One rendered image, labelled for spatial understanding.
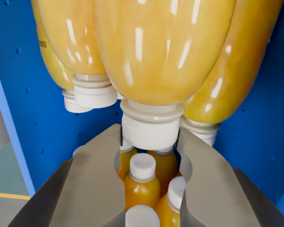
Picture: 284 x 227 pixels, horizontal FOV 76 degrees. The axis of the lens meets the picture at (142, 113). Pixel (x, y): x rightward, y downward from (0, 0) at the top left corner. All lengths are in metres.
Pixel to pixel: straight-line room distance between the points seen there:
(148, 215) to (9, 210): 2.51
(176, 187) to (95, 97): 0.16
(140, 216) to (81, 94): 0.14
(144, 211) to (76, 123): 0.17
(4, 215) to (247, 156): 2.69
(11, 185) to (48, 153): 2.06
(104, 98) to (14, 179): 2.13
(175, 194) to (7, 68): 0.22
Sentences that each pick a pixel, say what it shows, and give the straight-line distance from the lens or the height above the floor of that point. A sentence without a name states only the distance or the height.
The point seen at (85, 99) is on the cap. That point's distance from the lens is 0.16.
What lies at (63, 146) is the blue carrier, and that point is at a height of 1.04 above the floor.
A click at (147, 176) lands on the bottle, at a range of 0.28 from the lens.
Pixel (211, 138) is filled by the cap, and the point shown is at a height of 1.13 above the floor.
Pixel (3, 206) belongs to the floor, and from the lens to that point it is 2.68.
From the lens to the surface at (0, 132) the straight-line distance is 0.57.
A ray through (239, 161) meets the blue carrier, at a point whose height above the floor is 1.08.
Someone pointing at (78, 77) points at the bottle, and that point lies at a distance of 0.16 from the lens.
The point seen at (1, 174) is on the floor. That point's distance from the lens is 2.28.
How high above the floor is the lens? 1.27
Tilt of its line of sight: 62 degrees down
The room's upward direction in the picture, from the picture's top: 179 degrees counter-clockwise
